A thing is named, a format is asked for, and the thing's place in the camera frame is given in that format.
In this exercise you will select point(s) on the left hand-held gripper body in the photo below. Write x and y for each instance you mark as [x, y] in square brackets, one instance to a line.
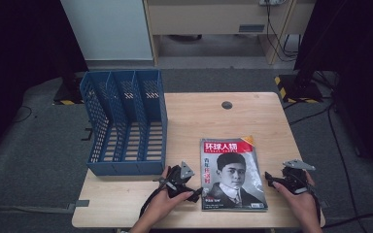
[176, 176]

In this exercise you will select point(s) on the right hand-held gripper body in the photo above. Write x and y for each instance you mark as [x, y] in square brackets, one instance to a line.
[296, 179]

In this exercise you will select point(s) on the portrait cover magazine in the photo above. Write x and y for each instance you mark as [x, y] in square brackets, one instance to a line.
[233, 174]

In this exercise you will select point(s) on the blue plastic file rack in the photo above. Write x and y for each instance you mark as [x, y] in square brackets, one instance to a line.
[126, 129]

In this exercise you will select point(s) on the person's right hand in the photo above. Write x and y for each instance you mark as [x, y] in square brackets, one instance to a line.
[304, 205]

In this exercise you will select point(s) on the person's left hand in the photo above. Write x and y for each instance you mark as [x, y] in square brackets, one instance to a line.
[163, 205]

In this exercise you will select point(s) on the grey round table grommet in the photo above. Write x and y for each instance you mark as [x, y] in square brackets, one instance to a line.
[227, 105]

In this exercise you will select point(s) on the black stand base striped tape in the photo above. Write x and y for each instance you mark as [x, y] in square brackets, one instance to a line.
[68, 95]
[299, 89]

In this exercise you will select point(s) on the black tape mark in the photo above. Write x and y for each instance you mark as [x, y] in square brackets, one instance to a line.
[86, 134]

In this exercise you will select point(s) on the black curtain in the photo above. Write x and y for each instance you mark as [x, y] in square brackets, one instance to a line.
[356, 64]
[19, 64]

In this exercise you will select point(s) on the beige wooden desk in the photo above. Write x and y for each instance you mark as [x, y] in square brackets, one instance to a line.
[200, 17]

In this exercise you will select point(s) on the white cabinet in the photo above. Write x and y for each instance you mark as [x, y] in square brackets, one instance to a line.
[107, 29]

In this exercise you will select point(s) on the white power strip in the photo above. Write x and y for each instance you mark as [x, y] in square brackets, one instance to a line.
[272, 2]

